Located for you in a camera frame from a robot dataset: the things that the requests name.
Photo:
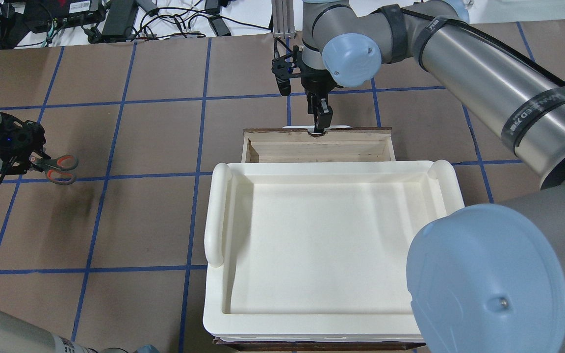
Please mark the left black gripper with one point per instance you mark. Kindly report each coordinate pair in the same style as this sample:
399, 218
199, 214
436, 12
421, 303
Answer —
12, 143

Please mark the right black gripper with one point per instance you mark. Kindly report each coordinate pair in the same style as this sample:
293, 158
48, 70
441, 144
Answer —
318, 88

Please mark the grey orange handled scissors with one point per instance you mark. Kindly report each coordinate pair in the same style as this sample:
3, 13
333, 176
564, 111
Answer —
59, 171

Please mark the dark wooden drawer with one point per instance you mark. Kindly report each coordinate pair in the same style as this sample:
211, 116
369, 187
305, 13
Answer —
319, 147

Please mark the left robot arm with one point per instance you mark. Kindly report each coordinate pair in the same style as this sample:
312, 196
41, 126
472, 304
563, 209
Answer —
18, 336

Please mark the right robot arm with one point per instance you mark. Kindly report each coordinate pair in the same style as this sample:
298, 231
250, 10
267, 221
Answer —
489, 278

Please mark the cream plastic storage box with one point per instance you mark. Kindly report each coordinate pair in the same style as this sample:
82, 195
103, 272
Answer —
331, 250

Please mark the black power adapter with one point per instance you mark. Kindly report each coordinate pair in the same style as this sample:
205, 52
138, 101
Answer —
119, 22

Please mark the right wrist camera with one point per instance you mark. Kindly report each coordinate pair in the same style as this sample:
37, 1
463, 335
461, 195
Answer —
285, 65

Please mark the aluminium frame post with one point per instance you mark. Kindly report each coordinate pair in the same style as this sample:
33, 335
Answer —
283, 19

